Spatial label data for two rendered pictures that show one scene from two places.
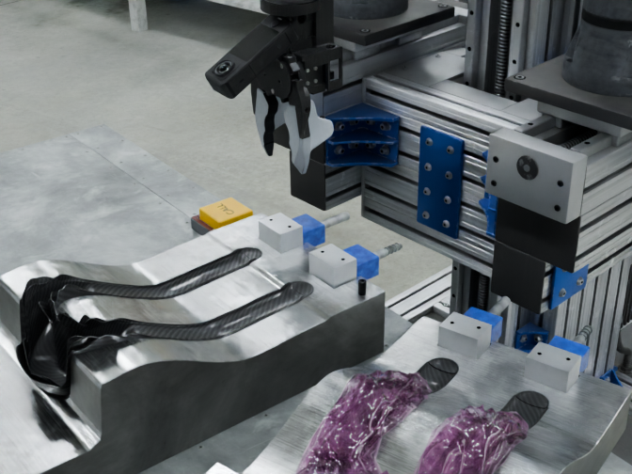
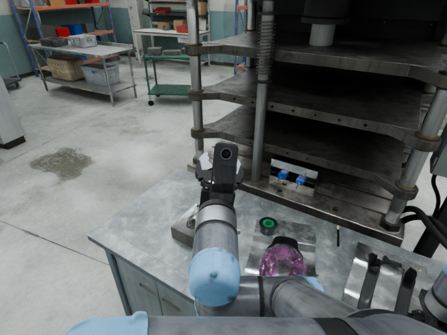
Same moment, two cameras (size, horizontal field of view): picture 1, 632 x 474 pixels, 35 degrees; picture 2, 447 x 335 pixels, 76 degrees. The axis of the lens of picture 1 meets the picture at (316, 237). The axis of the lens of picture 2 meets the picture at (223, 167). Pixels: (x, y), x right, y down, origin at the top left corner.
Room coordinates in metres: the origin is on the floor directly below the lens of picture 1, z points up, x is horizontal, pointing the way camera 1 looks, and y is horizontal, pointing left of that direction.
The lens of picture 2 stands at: (1.30, -0.55, 1.80)
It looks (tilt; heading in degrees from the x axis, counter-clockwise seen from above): 33 degrees down; 159
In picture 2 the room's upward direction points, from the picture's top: straight up
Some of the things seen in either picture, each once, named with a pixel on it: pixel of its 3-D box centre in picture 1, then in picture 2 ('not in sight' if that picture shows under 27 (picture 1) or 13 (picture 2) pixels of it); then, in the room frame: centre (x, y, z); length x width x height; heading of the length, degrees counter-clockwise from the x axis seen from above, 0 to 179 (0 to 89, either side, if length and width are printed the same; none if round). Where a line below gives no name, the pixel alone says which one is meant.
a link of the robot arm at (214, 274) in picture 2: not in sight; (215, 262); (1.02, -0.45, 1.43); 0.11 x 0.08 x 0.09; 159
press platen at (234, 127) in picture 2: not in sight; (306, 140); (-0.05, 0.54, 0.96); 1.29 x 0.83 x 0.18; 37
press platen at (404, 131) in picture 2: not in sight; (312, 104); (-0.05, 0.54, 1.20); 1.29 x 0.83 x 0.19; 37
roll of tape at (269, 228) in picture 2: not in sight; (268, 226); (0.53, -0.05, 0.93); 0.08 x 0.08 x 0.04
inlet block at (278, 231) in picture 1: (309, 229); not in sight; (1.15, 0.01, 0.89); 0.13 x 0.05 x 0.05; 127
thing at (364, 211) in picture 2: not in sight; (299, 165); (-0.06, 0.53, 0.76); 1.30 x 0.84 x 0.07; 37
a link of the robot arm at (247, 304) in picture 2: not in sight; (225, 298); (1.02, -0.44, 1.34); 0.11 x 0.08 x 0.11; 69
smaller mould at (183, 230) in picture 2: not in sight; (197, 225); (0.32, -0.31, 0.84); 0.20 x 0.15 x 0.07; 127
